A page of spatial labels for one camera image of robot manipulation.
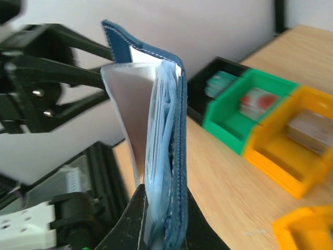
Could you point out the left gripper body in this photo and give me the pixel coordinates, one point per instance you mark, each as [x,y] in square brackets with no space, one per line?
[29,91]

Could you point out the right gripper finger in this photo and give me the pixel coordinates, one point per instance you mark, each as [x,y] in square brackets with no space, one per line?
[131,230]

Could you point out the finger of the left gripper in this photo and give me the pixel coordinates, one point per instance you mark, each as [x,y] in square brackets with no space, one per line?
[78,41]
[75,76]

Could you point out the blue leather card holder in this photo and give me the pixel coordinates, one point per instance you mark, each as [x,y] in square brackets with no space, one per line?
[165,168]

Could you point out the yellow triple storage bin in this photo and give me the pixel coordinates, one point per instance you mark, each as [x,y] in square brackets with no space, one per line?
[305,228]

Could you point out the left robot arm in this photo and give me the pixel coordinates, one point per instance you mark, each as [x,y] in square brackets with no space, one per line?
[62,127]

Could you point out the teal card stack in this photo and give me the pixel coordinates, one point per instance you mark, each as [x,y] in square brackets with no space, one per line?
[218,82]

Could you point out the white red-dot card stack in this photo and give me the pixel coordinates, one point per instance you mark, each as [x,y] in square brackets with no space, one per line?
[256,102]

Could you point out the beige card stack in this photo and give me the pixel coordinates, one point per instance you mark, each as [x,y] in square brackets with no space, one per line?
[311,130]

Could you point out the black storage bin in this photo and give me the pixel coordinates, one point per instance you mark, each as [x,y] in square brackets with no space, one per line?
[197,99]

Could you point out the green storage bin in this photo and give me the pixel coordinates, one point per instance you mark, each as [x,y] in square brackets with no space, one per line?
[233,115]

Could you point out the yellow single storage bin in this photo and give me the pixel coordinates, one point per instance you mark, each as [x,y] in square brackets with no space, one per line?
[294,167]

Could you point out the black aluminium frame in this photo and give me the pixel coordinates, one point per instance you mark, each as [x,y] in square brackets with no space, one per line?
[279,11]

